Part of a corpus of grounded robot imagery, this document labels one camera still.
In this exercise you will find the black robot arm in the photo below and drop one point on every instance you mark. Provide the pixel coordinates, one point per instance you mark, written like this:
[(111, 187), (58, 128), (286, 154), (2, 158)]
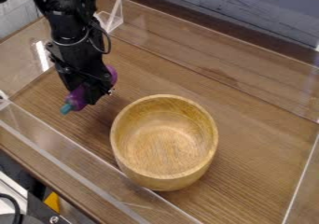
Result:
[(71, 20)]

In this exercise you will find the yellow black base equipment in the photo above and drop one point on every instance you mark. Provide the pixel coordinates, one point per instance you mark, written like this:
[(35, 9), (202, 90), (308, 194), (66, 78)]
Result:
[(22, 208)]

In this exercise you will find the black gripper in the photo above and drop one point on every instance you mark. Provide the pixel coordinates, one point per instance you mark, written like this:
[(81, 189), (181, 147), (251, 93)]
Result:
[(81, 66)]

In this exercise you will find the clear acrylic corner bracket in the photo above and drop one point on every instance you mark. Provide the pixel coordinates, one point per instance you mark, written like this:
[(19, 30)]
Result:
[(111, 20)]

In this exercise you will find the purple toy eggplant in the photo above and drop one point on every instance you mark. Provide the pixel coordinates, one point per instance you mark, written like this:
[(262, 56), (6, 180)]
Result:
[(75, 102)]

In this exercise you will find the clear acrylic tray wall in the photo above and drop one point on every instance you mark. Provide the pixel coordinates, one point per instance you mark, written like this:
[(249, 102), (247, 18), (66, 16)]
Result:
[(259, 91)]

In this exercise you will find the brown wooden bowl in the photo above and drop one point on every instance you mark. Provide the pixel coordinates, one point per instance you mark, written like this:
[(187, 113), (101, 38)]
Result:
[(165, 140)]

